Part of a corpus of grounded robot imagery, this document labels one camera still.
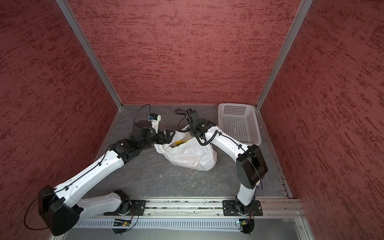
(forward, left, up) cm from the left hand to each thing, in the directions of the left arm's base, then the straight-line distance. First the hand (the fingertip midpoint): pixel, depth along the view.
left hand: (167, 134), depth 77 cm
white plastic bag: (-5, -13, -12) cm, 19 cm away
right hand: (+10, -16, -7) cm, 20 cm away
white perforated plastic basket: (+26, -49, -21) cm, 59 cm away
